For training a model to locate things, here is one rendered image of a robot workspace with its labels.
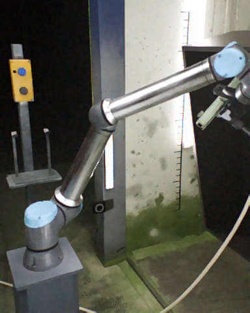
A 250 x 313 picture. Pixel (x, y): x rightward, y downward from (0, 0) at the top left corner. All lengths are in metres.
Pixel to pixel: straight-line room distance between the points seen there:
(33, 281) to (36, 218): 0.27
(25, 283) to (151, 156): 1.35
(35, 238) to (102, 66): 1.19
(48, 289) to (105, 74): 1.34
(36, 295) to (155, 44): 1.70
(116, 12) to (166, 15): 0.37
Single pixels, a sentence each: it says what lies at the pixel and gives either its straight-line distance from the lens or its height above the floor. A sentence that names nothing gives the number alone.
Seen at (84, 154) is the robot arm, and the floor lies 1.16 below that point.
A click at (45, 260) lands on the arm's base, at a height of 0.69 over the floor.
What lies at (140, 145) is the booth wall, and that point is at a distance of 2.61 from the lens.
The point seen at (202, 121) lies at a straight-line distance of 1.61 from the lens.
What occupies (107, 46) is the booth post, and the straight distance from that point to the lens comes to 2.40.
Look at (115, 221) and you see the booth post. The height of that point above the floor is 0.36.
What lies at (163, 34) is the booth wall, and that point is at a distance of 2.58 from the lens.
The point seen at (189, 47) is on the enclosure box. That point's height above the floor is 1.63.
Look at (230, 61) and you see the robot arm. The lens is 1.26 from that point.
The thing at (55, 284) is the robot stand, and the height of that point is 0.59.
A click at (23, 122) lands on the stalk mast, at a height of 1.14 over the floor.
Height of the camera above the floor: 1.67
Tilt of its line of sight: 16 degrees down
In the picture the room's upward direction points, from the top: straight up
